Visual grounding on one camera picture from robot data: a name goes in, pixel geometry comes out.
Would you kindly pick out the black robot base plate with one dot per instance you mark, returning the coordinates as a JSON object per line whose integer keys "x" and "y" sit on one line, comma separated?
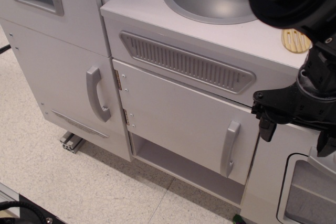
{"x": 29, "y": 215}

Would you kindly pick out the yellow slotted wooden spatula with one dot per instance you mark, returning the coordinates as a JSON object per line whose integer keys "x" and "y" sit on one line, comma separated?
{"x": 295, "y": 41}

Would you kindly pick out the grey oven door handle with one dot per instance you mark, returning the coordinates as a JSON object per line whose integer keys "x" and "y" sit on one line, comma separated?
{"x": 322, "y": 163}

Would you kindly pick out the grey cabinet door handle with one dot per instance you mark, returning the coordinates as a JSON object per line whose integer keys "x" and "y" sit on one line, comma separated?
{"x": 226, "y": 164}

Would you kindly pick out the white toy kitchen unit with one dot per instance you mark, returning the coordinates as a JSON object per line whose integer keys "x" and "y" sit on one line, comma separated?
{"x": 235, "y": 97}

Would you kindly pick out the aluminium extrusion rail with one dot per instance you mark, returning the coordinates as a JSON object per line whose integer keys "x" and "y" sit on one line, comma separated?
{"x": 72, "y": 142}

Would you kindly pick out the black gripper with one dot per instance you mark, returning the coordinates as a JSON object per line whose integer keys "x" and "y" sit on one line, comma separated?
{"x": 308, "y": 102}

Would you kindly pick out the white cabinet door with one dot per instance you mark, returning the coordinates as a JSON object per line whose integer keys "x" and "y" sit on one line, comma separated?
{"x": 186, "y": 121}

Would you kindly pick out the grey ribbed vent panel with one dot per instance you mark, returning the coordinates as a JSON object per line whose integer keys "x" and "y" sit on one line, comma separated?
{"x": 211, "y": 72}

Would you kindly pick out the white fridge lower door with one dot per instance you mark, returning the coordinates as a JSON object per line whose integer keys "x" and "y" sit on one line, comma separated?
{"x": 56, "y": 73}

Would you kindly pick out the grey fridge door handle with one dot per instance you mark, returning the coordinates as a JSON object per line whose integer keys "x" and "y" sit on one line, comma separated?
{"x": 93, "y": 78}

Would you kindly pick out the white oven door window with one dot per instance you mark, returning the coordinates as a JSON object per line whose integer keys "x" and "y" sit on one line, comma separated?
{"x": 307, "y": 193}

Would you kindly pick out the green purple small object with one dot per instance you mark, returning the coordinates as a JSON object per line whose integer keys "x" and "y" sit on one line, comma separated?
{"x": 237, "y": 219}

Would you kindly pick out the upper brass door hinge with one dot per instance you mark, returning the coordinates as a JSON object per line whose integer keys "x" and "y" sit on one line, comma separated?
{"x": 118, "y": 80}

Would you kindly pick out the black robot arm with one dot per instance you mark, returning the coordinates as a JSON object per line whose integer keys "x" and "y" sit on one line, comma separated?
{"x": 313, "y": 18}

